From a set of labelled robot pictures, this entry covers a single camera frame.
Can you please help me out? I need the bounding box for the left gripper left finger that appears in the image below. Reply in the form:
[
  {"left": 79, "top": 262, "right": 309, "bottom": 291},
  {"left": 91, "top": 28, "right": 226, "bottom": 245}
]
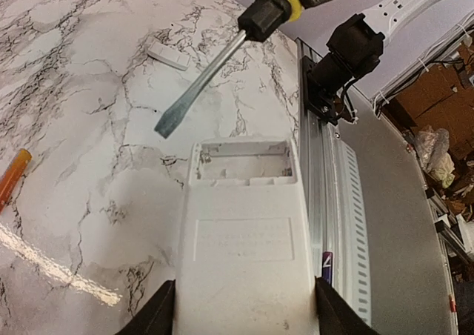
[{"left": 116, "top": 280, "right": 174, "bottom": 335}]

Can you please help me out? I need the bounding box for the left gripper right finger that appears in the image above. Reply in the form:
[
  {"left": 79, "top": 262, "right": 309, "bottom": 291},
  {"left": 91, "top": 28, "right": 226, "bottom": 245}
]
[{"left": 315, "top": 277, "right": 378, "bottom": 335}]

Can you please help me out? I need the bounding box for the yellow handled screwdriver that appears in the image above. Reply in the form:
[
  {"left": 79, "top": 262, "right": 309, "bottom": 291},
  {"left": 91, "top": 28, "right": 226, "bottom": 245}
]
[{"left": 154, "top": 0, "right": 303, "bottom": 139}]

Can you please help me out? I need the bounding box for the purple blue battery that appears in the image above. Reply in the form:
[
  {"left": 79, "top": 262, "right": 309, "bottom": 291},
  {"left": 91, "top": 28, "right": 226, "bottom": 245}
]
[{"left": 321, "top": 251, "right": 334, "bottom": 285}]

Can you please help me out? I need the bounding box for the white remote control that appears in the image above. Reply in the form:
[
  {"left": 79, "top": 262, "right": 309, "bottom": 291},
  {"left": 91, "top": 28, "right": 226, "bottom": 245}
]
[{"left": 173, "top": 137, "right": 319, "bottom": 334}]

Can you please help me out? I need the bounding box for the white battery cover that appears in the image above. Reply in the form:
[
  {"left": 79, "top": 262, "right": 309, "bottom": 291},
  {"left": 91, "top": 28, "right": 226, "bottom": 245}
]
[{"left": 147, "top": 41, "right": 190, "bottom": 71}]

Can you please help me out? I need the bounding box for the orange black battery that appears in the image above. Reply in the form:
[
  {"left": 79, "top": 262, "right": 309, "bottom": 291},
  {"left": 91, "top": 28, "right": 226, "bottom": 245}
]
[{"left": 0, "top": 148, "right": 32, "bottom": 211}]

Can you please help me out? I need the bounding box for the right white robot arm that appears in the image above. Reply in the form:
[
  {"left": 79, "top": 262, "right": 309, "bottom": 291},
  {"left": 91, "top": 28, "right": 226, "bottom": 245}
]
[{"left": 307, "top": 0, "right": 441, "bottom": 94}]

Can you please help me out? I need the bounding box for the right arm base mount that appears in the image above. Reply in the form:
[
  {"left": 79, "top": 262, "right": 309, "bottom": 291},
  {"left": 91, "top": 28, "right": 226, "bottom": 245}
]
[{"left": 301, "top": 53, "right": 353, "bottom": 126}]

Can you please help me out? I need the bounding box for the front aluminium frame rail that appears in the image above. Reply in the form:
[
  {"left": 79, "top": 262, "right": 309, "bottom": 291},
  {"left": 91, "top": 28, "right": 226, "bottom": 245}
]
[{"left": 294, "top": 38, "right": 460, "bottom": 335}]

